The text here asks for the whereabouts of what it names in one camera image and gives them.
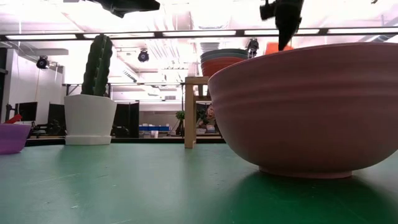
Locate red large bowl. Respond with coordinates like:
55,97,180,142
201,57,246,78

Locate black background panel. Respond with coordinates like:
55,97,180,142
112,101,140,138

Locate small background plant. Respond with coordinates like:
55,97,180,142
175,110,186,136

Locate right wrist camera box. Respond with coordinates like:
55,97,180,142
259,2,277,21

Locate wooden slatted shelf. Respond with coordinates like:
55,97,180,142
183,76,215,149

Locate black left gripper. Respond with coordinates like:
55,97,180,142
86,0,161,19

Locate person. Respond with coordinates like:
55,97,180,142
203,104,218,128

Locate green table mat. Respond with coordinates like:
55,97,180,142
0,143,398,224

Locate purple small bowl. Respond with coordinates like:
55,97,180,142
0,123,32,156

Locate blue storage bins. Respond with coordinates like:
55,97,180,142
139,125,170,131

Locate pink large bowl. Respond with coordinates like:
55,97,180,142
207,42,398,180

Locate black overhead light bar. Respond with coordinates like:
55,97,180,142
0,27,398,40

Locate red background object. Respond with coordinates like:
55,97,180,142
4,113,24,124

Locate white plant pot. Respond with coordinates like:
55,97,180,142
63,94,118,146

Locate black ceiling dome camera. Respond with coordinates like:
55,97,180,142
35,55,50,70
247,37,260,59
137,49,150,63

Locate slate blue large bowl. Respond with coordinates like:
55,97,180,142
200,52,249,62

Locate black background monitor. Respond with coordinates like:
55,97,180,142
47,103,66,125
14,101,38,122

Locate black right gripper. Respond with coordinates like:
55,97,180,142
273,0,305,52

